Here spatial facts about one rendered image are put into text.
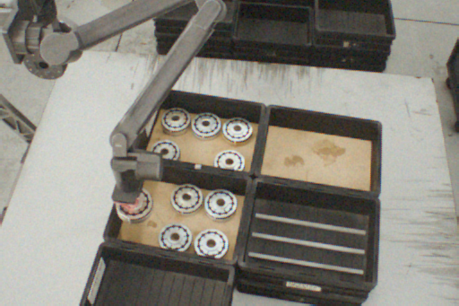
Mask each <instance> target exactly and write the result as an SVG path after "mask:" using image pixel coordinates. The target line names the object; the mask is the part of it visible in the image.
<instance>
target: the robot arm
mask: <svg viewBox="0 0 459 306"><path fill-rule="evenodd" d="M194 1H195V2H196V4H197V6H198V8H199V12H198V13H197V14H196V16H194V15H193V18H192V19H191V20H190V21H189V23H188V24H187V26H186V27H185V30H184V31H183V32H182V33H181V35H180V36H179V38H178V40H177V41H176V43H175V44H174V45H173V46H172V47H171V49H170V52H169V53H168V54H167V55H166V56H165V57H164V59H163V61H162V62H161V64H160V65H159V66H158V67H157V69H156V72H155V73H154V74H153V75H152V77H151V78H150V80H149V82H148V83H147V84H146V85H145V86H144V87H143V89H142V91H141V93H140V94H139V95H138V96H137V98H136V99H135V101H134V102H133V104H132V105H131V107H130V108H129V109H128V111H127V112H126V113H125V115H124V116H123V117H122V119H121V120H120V121H119V122H118V123H117V125H116V127H115V128H114V129H113V130H112V131H111V133H110V136H109V139H108V140H109V143H110V145H111V148H112V156H113V157H111V161H110V166H111V169H112V173H113V176H114V178H115V181H116V184H115V186H114V189H113V193H112V196H111V198H112V201H113V202H114V203H116V204H119V205H122V206H124V207H125V208H126V209H127V210H134V209H135V208H136V207H137V206H138V201H139V199H136V198H139V197H140V195H141V192H142V190H143V184H144V182H145V181H146V180H153V181H161V180H162V172H163V160H162V154H161V153H158V152H150V151H144V150H139V149H134V144H135V143H136V141H137V140H138V138H139V137H140V136H141V134H142V132H143V131H144V129H145V128H146V127H147V125H148V123H149V122H150V121H151V119H152V117H153V116H154V113H155V112H156V110H157V109H158V108H159V107H160V105H161V103H162V102H163V101H164V100H165V99H166V97H167V96H168V95H169V92H170V91H171V90H172V88H173V87H174V86H175V85H176V82H177V81H178V79H179V78H180V77H181V76H182V74H183V72H185V71H186V69H187V67H188V66H189V65H190V63H191V61H192V60H193V58H194V57H195V56H196V55H197V53H198V51H199V50H200V49H201V47H202V46H203V45H204V44H205V41H206V40H207V39H208V38H210V37H211V35H212V32H213V31H214V29H213V27H214V25H216V23H217V22H219V21H221V20H222V19H224V18H225V16H226V14H227V6H226V5H225V3H224V2H222V1H221V0H135V1H133V2H131V3H128V4H126V5H124V6H122V7H119V8H118V9H116V10H114V11H112V12H109V13H107V14H105V15H103V16H102V17H98V18H97V19H95V20H93V21H91V22H88V23H86V24H84V25H81V26H77V27H75V28H74V29H72V30H71V32H70V33H61V29H58V30H54V29H49V28H48V26H46V25H45V24H43V23H35V22H30V21H24V20H23V18H22V13H21V11H20V10H19V9H12V12H11V13H10V14H9V16H8V18H7V19H6V23H5V24H4V26H3V28H2V29H1V33H2V35H3V37H4V41H5V43H6V46H7V47H8V49H9V53H10V55H11V57H12V58H13V62H14V63H15V64H16V65H21V64H22V61H23V60H24V57H25V56H26V55H34V53H40V54H41V56H42V58H44V59H45V61H46V62H47V63H49V66H51V67H52V66H53V65H54V66H61V65H64V64H68V63H73V62H76V61H77V60H79V59H80V58H81V57H82V53H83V51H87V50H88V49H90V48H93V47H96V46H98V45H99V44H100V43H102V42H104V41H105V40H108V39H112V38H114V37H116V36H117V35H119V34H121V33H122V32H125V31H129V30H131V29H133V28H134V27H136V26H138V25H141V24H142V23H146V22H148V21H150V20H152V19H153V18H155V17H157V16H161V15H163V14H164V13H167V12H169V11H171V10H173V9H177V8H179V7H180V6H181V5H184V4H188V3H192V2H194Z"/></svg>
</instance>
